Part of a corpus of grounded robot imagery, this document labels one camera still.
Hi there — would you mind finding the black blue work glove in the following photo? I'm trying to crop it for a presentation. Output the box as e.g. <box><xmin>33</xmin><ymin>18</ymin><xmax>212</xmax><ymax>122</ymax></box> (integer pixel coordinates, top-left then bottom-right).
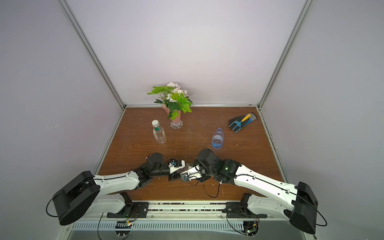
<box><xmin>228</xmin><ymin>113</ymin><xmax>257</xmax><ymax>133</ymax></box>

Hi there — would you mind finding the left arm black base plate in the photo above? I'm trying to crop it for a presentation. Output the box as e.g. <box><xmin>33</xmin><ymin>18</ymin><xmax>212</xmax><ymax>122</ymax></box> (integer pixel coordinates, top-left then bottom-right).
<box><xmin>107</xmin><ymin>202</ymin><xmax>149</xmax><ymax>219</ymax></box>

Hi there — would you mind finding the blue label water bottle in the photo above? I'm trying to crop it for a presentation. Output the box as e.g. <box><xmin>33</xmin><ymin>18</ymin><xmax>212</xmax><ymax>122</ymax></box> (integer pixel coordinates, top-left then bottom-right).
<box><xmin>212</xmin><ymin>128</ymin><xmax>225</xmax><ymax>149</ymax></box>

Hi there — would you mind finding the pink vase with flowers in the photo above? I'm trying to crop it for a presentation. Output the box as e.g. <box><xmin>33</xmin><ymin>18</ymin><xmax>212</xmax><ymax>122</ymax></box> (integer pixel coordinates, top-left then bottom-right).
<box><xmin>147</xmin><ymin>82</ymin><xmax>193</xmax><ymax>130</ymax></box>

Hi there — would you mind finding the aluminium corner frame post right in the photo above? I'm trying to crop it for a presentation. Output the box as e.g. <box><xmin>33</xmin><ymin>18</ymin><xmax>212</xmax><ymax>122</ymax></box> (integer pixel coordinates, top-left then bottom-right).
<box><xmin>258</xmin><ymin>0</ymin><xmax>314</xmax><ymax>111</ymax></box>

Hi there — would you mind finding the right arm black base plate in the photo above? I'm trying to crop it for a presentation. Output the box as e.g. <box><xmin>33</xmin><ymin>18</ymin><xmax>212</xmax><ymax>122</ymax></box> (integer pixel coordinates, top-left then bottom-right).
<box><xmin>222</xmin><ymin>202</ymin><xmax>268</xmax><ymax>219</ymax></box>

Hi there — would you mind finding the white bottle cap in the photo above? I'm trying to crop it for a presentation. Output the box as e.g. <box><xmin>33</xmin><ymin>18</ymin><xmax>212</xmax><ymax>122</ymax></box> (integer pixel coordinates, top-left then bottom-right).
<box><xmin>152</xmin><ymin>120</ymin><xmax>160</xmax><ymax>128</ymax></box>

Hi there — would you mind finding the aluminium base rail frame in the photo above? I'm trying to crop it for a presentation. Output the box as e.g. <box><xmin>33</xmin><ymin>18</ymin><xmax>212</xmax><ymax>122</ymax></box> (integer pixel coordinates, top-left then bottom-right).
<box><xmin>57</xmin><ymin>194</ymin><xmax>316</xmax><ymax>240</ymax></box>

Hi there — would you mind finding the aluminium corner frame post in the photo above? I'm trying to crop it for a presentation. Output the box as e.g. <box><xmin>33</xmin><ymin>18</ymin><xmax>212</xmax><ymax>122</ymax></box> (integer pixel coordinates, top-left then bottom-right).
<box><xmin>58</xmin><ymin>0</ymin><xmax>127</xmax><ymax>110</ymax></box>
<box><xmin>258</xmin><ymin>0</ymin><xmax>314</xmax><ymax>111</ymax></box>

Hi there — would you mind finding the blue yellow garden hand rake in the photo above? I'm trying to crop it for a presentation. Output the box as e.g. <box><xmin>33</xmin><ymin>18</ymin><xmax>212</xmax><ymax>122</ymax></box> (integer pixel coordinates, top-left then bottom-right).
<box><xmin>229</xmin><ymin>114</ymin><xmax>251</xmax><ymax>133</ymax></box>

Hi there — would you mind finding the aluminium corner frame post left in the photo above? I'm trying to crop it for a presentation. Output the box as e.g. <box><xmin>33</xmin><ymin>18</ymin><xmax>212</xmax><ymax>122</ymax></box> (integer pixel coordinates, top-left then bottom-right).
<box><xmin>58</xmin><ymin>0</ymin><xmax>127</xmax><ymax>110</ymax></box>

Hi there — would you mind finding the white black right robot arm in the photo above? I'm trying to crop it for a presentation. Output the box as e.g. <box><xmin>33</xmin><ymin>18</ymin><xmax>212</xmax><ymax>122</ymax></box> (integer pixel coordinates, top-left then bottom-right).
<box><xmin>182</xmin><ymin>149</ymin><xmax>318</xmax><ymax>235</ymax></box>

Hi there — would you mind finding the green label clear bottle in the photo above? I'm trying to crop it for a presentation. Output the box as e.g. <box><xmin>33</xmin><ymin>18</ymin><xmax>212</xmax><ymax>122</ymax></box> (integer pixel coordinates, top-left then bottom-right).
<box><xmin>153</xmin><ymin>125</ymin><xmax>167</xmax><ymax>144</ymax></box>

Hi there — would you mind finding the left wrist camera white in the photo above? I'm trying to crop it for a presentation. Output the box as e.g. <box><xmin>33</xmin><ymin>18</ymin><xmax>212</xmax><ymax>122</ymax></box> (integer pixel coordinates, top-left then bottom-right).
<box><xmin>168</xmin><ymin>159</ymin><xmax>186</xmax><ymax>175</ymax></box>

